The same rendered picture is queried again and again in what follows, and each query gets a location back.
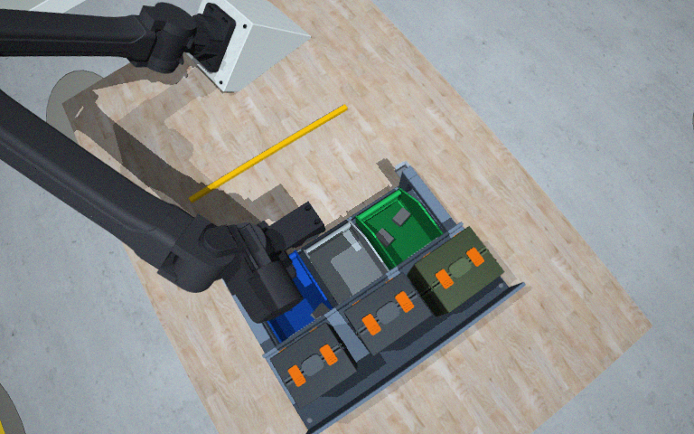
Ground olive green case with orange latches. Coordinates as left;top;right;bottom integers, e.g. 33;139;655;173
407;226;504;317

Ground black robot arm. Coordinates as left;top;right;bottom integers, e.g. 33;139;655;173
0;2;325;324

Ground dark grey case with orange latches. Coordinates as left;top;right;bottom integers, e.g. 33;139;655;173
270;323;358;410
344;272;432;356

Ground grey open bin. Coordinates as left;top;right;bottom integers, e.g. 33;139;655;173
305;222;389;305

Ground green open bin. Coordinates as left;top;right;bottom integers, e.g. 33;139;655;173
356;189;444;270

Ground blue bin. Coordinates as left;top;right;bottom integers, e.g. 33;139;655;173
267;253;333;343

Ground yellow long thin bar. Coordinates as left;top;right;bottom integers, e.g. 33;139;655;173
189;105;348;203

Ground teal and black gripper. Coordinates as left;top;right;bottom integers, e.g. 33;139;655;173
271;241;296;279

